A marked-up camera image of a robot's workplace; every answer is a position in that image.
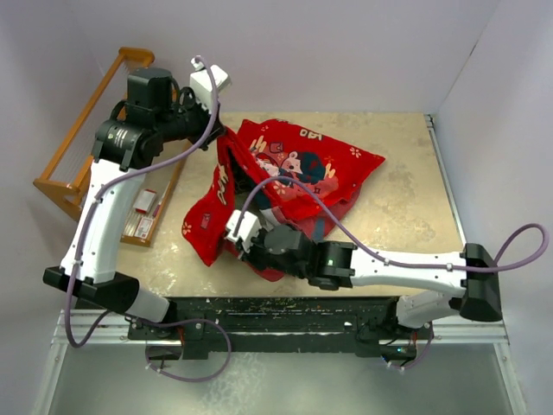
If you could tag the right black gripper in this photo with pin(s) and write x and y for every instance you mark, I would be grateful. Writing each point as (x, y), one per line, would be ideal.
(250, 257)

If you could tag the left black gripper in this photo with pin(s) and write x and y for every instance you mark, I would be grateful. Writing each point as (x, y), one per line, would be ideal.
(188, 98)

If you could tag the red printed pillowcase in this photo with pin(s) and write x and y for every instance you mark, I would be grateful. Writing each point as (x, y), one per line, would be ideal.
(311, 181)

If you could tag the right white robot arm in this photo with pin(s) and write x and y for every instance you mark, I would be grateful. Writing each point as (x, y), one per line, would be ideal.
(450, 283)

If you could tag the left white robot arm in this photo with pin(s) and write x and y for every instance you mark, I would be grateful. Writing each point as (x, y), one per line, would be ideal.
(157, 125)

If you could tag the small red white box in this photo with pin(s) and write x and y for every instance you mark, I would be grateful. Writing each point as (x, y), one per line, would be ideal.
(144, 201)

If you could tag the red pen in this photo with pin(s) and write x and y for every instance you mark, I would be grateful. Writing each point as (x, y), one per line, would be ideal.
(160, 201)

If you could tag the flat red white packet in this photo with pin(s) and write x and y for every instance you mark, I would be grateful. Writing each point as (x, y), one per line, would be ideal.
(143, 228)

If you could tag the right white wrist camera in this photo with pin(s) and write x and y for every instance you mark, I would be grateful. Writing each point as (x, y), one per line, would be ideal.
(241, 230)

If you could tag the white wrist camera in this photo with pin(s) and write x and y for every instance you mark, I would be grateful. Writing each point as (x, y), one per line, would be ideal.
(201, 83)
(241, 230)

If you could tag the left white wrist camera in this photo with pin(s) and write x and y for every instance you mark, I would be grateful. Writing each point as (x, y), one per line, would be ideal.
(201, 83)

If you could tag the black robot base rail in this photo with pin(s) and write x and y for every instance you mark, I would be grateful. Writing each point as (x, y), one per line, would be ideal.
(368, 327)

